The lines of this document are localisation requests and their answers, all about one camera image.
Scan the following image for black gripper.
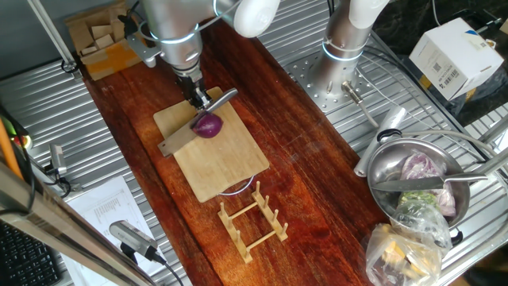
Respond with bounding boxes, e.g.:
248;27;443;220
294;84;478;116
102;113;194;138
176;73;214;112

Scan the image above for purple onion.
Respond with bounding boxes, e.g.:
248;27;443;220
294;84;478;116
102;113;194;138
191;112;225;139

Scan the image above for steel cleaver knife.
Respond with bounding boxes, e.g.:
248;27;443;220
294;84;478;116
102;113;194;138
157;87;239;158

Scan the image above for bamboo cutting board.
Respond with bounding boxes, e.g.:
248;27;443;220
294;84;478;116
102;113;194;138
153;86;271;203

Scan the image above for glossy wood-grain table mat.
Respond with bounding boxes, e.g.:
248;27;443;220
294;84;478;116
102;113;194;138
81;0;392;286

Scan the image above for printed paper sheet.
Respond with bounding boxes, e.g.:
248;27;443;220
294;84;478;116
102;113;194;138
61;176;171;286

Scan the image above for wooden knife rack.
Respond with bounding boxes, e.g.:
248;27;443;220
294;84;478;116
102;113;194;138
217;180;290;265

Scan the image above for silver metal pole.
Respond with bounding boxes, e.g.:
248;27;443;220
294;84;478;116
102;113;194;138
26;0;79;75

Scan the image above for polished steel bar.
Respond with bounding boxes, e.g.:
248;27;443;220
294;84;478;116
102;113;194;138
0;158;160;286

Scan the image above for white plastic roll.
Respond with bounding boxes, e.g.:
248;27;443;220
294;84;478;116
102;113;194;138
352;105;408;179

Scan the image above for orange rod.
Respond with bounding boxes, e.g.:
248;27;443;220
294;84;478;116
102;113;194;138
0;117;25;180

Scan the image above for steel kitchen knife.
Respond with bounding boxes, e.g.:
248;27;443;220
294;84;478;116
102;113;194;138
371;171;489;194

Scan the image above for purple vegetable pieces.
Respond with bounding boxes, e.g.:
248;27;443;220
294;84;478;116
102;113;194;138
399;150;457;218

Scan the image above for black keyboard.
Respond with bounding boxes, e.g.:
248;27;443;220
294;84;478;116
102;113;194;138
0;220;63;286

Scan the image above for green vegetable piece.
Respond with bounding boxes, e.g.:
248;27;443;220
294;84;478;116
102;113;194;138
398;190;437;207

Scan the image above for white cardboard box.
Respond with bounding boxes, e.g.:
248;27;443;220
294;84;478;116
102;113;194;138
408;16;507;101

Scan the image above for clear plastic bag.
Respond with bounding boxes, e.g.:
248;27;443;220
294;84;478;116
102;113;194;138
364;200;453;286

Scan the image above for black plastic bag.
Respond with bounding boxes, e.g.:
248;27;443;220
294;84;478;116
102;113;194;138
400;55;508;128

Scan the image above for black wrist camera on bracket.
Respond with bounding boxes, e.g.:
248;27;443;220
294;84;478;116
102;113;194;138
117;14;163;68

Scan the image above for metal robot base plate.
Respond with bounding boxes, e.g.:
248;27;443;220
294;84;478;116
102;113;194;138
287;49;376;116

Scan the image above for small silver camera on mount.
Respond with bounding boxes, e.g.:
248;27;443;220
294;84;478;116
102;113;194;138
39;142;83;199

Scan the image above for silver bar-shaped camera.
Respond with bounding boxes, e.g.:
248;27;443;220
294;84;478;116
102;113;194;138
109;220;186;286

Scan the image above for grey cable with metal connector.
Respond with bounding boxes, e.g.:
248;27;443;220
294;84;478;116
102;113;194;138
341;80;380;129

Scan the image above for white thin arm cable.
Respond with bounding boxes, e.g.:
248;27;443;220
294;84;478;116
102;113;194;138
321;36;376;55

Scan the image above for steel bowl with black handles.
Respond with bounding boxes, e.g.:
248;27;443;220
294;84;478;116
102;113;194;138
365;127;472;247

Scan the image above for grey hose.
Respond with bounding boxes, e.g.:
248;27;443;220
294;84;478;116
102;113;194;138
399;129;490;160

